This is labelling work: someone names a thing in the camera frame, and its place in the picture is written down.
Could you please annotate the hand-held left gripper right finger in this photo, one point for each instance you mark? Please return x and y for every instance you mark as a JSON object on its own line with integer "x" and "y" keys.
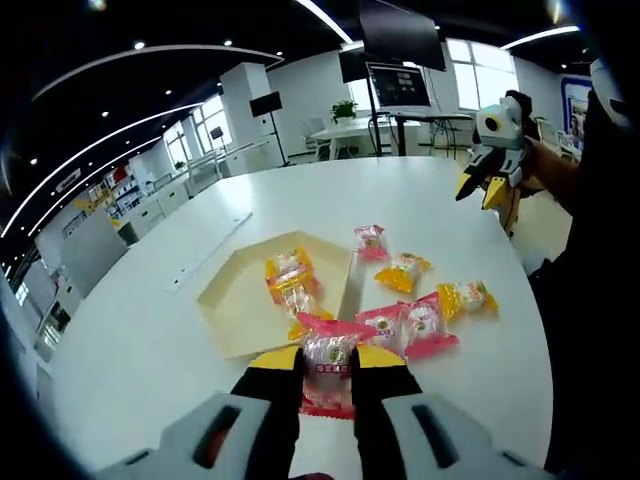
{"x": 440, "y": 440}

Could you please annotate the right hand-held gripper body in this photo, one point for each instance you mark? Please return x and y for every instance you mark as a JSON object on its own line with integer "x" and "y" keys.
{"x": 500, "y": 130}

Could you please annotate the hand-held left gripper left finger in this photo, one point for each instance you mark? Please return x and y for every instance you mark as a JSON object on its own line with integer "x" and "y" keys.
{"x": 200, "y": 440}

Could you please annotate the beige hexagonal bowl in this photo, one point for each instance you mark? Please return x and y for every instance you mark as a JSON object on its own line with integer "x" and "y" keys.
{"x": 240, "y": 310}

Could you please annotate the person's left hand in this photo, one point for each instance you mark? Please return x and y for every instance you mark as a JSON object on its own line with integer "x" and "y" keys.
{"x": 314, "y": 476}

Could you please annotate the white table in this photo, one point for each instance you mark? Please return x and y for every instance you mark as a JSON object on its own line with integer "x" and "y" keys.
{"x": 150, "y": 350}

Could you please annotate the lit computer monitor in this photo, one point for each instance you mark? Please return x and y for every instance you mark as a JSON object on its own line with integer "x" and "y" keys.
{"x": 397, "y": 85}

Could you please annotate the white chest-worn device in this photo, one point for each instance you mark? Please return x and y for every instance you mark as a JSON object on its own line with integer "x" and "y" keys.
{"x": 607, "y": 95}

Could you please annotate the white desk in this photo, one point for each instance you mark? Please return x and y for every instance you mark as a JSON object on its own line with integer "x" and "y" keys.
{"x": 360, "y": 131}

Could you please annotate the large black monitor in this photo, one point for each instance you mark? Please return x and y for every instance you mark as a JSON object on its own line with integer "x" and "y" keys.
{"x": 400, "y": 35}

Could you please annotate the person in black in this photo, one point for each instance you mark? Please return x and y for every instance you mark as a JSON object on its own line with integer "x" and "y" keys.
{"x": 590, "y": 300}

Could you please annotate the potted green plant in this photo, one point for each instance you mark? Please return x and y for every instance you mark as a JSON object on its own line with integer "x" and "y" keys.
{"x": 345, "y": 110}

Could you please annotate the white power strip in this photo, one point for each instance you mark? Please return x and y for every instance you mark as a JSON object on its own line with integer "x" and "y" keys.
{"x": 210, "y": 255}

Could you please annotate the grey mesh office chair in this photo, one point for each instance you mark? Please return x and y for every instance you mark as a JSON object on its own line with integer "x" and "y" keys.
{"x": 90, "y": 250}

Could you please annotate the black screen on stand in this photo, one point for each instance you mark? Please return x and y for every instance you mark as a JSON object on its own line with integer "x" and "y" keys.
{"x": 265, "y": 104}

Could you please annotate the white shelf with boxes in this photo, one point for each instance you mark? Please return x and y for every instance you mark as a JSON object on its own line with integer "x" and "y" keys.
{"x": 122, "y": 187}

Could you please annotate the small black screen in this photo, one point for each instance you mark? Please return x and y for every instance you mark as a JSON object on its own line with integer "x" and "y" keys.
{"x": 216, "y": 132}

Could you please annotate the ceiling air conditioner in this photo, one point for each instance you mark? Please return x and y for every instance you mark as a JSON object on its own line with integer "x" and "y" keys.
{"x": 67, "y": 179}

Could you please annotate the blue wall poster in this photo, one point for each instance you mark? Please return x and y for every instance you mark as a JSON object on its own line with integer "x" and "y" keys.
{"x": 575, "y": 115}

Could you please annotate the yellow wall decoration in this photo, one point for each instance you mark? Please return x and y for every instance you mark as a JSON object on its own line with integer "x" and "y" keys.
{"x": 97, "y": 197}

